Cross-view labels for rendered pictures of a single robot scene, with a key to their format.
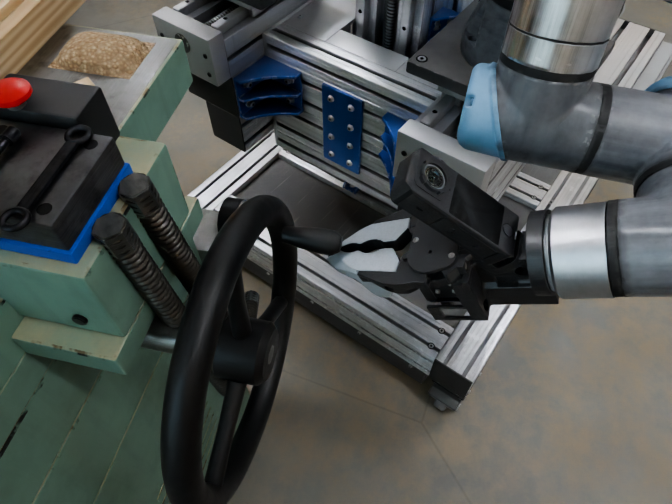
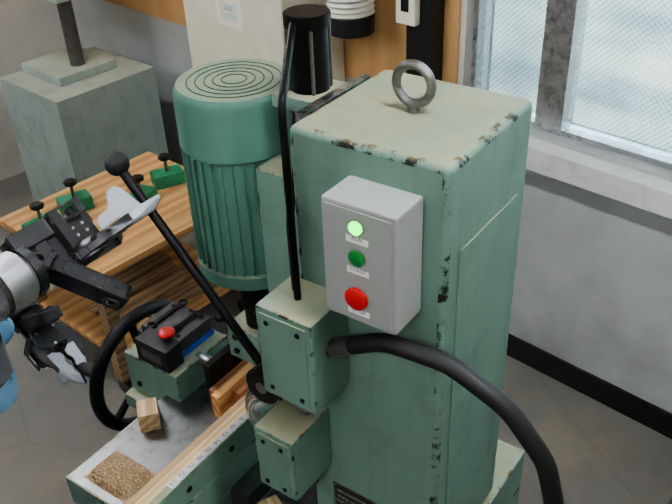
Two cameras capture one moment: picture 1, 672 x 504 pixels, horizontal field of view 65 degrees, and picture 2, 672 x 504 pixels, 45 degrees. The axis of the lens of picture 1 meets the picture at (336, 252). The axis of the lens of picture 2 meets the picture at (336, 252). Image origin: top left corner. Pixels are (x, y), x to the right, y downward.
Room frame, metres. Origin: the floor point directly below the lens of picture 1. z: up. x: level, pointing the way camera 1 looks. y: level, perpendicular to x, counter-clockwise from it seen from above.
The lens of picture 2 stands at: (1.22, 0.97, 1.92)
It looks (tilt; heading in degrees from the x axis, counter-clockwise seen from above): 34 degrees down; 204
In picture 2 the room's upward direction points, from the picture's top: 3 degrees counter-clockwise
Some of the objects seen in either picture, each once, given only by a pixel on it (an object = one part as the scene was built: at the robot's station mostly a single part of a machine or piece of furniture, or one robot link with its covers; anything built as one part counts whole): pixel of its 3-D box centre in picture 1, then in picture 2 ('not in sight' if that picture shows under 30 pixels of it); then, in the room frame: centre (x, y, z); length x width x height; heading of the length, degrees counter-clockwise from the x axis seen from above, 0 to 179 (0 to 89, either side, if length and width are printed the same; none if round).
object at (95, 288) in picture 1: (72, 225); (179, 361); (0.28, 0.22, 0.91); 0.15 x 0.14 x 0.09; 167
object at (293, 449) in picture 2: not in sight; (293, 446); (0.48, 0.56, 1.02); 0.09 x 0.07 x 0.12; 167
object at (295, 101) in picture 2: not in sight; (313, 76); (0.32, 0.55, 1.54); 0.08 x 0.08 x 0.17; 77
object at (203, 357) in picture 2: not in sight; (213, 364); (0.30, 0.31, 0.95); 0.09 x 0.07 x 0.09; 167
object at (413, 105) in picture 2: not in sight; (413, 86); (0.35, 0.70, 1.55); 0.06 x 0.02 x 0.07; 77
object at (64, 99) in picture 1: (39, 158); (170, 332); (0.28, 0.22, 0.99); 0.13 x 0.11 x 0.06; 167
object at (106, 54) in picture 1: (100, 48); (119, 472); (0.54, 0.27, 0.91); 0.10 x 0.07 x 0.02; 77
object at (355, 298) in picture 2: not in sight; (355, 299); (0.53, 0.69, 1.36); 0.03 x 0.01 x 0.03; 77
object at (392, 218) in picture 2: not in sight; (372, 255); (0.50, 0.70, 1.40); 0.10 x 0.06 x 0.16; 77
